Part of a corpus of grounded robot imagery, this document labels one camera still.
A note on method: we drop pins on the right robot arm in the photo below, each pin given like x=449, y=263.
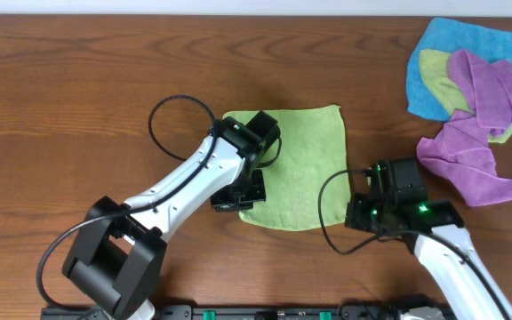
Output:
x=435, y=234

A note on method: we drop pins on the olive green cloth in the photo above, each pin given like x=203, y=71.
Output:
x=463, y=81

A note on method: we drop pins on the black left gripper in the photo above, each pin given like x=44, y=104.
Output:
x=230, y=200

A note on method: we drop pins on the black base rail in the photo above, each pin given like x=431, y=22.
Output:
x=345, y=312

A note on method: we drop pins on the purple cloth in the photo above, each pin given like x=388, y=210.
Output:
x=461, y=153

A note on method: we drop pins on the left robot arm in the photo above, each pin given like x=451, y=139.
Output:
x=117, y=256

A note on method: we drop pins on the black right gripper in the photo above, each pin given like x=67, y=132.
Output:
x=354, y=218

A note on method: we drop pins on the light green cloth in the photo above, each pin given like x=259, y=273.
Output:
x=314, y=148

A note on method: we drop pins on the blue cloth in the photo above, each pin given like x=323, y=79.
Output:
x=450, y=36

